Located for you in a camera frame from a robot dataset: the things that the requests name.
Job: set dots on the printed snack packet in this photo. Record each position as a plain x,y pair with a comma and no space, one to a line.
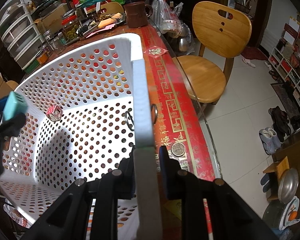
15,215

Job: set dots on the small wooden stool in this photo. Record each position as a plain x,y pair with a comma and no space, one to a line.
277,166

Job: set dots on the glass jar of olives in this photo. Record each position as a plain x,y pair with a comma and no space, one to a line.
71,31

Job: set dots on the small pink dotted cube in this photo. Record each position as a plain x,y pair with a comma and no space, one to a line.
53,113

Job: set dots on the red printed tablecloth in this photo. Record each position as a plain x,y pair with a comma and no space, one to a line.
170,92

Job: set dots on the wooden chair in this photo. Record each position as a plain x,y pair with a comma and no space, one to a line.
202,80

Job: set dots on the brown cardboard box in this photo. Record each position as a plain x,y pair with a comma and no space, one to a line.
55,17

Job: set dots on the dark shoes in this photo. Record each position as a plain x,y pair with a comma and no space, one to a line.
280,118

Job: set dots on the white cubby shelf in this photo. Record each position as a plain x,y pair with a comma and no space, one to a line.
290,62

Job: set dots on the red door mat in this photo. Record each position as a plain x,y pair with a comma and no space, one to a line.
253,53

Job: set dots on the brown mug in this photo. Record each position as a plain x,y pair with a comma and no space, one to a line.
136,15

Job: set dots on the red square sticker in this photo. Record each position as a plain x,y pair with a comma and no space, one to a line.
155,52

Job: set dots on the white slipper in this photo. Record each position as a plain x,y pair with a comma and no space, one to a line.
248,63

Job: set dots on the pink papers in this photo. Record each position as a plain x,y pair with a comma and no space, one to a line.
100,31

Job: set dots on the silver coin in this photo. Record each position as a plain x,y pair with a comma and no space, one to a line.
178,149

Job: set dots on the orange snack packet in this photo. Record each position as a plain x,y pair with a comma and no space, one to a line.
107,21

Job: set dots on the metal pan lid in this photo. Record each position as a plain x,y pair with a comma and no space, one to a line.
287,186

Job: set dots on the white perforated plastic basket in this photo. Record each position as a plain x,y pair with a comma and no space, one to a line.
140,105

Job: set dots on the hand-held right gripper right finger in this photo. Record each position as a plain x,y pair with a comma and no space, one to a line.
165,170

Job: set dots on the metal binder clip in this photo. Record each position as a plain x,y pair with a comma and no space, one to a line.
125,118

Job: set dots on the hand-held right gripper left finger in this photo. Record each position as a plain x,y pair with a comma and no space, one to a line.
132,181

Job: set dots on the small orange container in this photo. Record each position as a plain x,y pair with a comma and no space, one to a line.
43,58

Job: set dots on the painted plate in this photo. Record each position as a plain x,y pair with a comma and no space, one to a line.
291,213

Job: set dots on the clear plastic bag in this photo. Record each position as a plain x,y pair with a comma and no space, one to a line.
162,12

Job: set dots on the teal cube charger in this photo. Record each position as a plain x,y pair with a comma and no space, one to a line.
12,107

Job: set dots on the clear plastic drawer unit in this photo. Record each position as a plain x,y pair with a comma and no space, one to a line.
17,30

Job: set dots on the metal pot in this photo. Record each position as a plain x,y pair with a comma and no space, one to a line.
185,42

